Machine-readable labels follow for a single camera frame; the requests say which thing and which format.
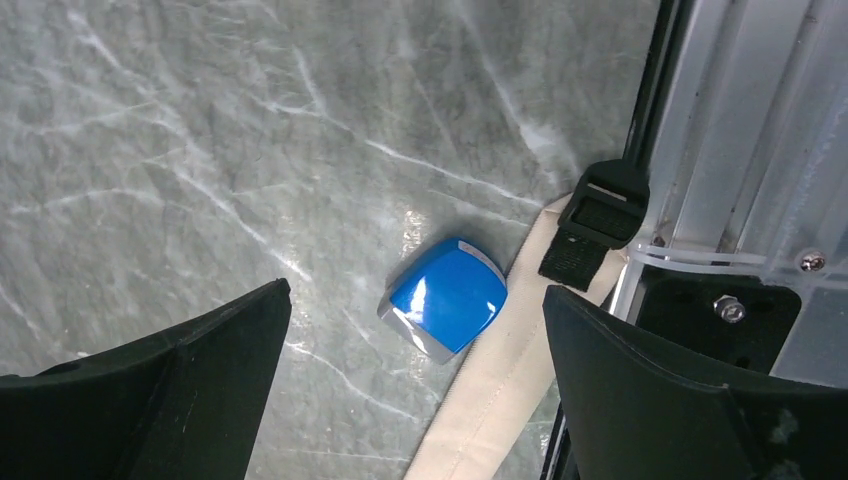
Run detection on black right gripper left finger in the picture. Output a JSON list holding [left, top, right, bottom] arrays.
[[1, 279, 292, 479]]

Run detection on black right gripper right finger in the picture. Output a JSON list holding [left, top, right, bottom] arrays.
[[543, 286, 847, 479]]

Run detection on beige canvas backpack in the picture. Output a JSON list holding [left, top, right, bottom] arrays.
[[405, 159, 650, 479]]

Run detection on blue eraser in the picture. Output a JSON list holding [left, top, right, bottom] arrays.
[[377, 237, 508, 364]]

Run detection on aluminium frame rail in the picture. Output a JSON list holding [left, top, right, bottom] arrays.
[[611, 1, 847, 387]]

